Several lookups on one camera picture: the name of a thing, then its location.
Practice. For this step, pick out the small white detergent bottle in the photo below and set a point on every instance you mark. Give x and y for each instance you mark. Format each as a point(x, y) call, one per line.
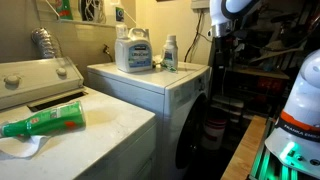
point(170, 50)

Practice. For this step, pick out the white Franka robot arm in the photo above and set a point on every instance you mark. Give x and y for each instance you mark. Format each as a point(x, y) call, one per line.
point(301, 106)

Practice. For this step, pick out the large white detergent jug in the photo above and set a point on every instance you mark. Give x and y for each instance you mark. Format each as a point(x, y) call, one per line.
point(133, 53)

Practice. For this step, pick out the green plastic bottle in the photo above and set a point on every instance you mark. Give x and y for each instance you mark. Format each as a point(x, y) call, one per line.
point(50, 120)

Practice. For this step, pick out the white front-load washer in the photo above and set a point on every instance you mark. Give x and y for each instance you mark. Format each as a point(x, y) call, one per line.
point(146, 86)

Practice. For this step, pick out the white bucket red stripe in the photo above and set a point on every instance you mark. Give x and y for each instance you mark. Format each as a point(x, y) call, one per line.
point(213, 133)

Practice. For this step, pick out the stacked white containers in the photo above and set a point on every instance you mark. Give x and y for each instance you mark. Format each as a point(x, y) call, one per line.
point(228, 106)

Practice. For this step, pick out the white top-load dryer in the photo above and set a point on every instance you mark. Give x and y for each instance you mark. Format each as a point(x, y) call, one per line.
point(100, 133)

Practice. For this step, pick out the round dryer knob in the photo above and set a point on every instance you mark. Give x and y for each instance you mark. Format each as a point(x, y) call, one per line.
point(12, 79)
point(61, 71)

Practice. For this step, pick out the wooden bench top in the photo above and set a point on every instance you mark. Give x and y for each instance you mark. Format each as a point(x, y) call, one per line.
point(245, 150)

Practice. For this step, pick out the cluttered wooden storage shelf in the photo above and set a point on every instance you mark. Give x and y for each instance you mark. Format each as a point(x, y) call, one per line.
point(263, 72)

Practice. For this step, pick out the green box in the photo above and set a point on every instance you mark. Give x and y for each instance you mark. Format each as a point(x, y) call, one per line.
point(64, 8)

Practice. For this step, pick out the metal robot mounting stand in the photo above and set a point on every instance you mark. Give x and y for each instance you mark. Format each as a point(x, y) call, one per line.
point(266, 166)

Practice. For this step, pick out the white dryer sheet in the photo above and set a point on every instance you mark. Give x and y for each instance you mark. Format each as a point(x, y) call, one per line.
point(20, 148)

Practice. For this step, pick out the wall water valve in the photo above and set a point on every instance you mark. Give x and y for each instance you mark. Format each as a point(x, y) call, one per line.
point(107, 51)

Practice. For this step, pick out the white electrical wall box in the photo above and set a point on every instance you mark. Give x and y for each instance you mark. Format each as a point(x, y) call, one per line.
point(200, 4)

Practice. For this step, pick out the white wall shelf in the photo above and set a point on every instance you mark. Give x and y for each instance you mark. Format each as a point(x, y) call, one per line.
point(86, 23)

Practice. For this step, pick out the silver flexible vent duct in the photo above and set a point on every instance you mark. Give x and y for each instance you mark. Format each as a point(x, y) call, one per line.
point(45, 43)

